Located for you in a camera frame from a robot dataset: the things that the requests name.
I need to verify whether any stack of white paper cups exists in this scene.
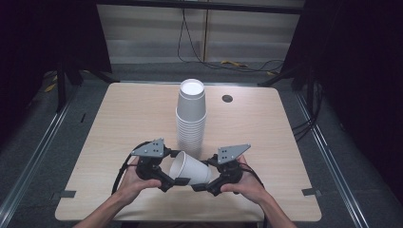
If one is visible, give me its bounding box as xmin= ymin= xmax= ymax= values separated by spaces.
xmin=175 ymin=78 xmax=208 ymax=160

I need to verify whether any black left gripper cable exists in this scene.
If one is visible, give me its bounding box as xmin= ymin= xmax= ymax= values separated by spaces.
xmin=110 ymin=141 xmax=152 ymax=195

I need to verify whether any black metal stand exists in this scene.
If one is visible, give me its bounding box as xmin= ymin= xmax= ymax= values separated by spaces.
xmin=55 ymin=61 xmax=84 ymax=113

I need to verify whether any long black hanging cable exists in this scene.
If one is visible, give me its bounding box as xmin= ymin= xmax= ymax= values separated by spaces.
xmin=176 ymin=8 xmax=285 ymax=74

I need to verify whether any single white paper cup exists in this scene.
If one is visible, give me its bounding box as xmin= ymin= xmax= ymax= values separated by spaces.
xmin=168 ymin=150 xmax=213 ymax=186

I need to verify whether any black horizontal bar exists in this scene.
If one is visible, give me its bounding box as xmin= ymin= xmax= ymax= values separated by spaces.
xmin=94 ymin=0 xmax=306 ymax=15

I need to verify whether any grey tape strip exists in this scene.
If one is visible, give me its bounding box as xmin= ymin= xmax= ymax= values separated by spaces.
xmin=59 ymin=189 xmax=77 ymax=200
xmin=300 ymin=187 xmax=322 ymax=198

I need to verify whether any metal floor rail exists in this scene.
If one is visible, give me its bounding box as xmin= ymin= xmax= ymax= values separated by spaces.
xmin=0 ymin=83 xmax=84 ymax=226
xmin=293 ymin=89 xmax=370 ymax=228

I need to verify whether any black stand leg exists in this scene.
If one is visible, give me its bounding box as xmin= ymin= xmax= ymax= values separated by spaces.
xmin=257 ymin=65 xmax=305 ymax=88

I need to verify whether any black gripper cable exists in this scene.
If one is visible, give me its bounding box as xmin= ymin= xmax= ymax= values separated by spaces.
xmin=110 ymin=141 xmax=152 ymax=195
xmin=240 ymin=161 xmax=269 ymax=228

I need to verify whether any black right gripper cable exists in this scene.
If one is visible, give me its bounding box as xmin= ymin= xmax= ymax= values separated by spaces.
xmin=240 ymin=161 xmax=269 ymax=228

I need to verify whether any dark curtain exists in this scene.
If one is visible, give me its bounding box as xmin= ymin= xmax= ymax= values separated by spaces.
xmin=0 ymin=0 xmax=112 ymax=153
xmin=279 ymin=0 xmax=403 ymax=200

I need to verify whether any person's left hand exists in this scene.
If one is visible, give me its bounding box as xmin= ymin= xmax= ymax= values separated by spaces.
xmin=121 ymin=157 xmax=163 ymax=205

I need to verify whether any bundle of black cables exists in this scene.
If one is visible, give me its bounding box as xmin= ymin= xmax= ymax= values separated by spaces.
xmin=291 ymin=80 xmax=326 ymax=143

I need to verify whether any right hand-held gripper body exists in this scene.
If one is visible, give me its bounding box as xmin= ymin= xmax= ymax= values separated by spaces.
xmin=214 ymin=143 xmax=252 ymax=189

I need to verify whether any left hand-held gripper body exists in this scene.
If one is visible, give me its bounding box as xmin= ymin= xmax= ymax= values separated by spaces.
xmin=130 ymin=137 xmax=168 ymax=182

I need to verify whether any person's right hand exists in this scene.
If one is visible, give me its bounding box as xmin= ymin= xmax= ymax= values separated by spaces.
xmin=220 ymin=154 xmax=268 ymax=205

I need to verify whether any yellow strip on floor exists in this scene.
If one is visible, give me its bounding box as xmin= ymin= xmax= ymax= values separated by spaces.
xmin=220 ymin=60 xmax=249 ymax=68

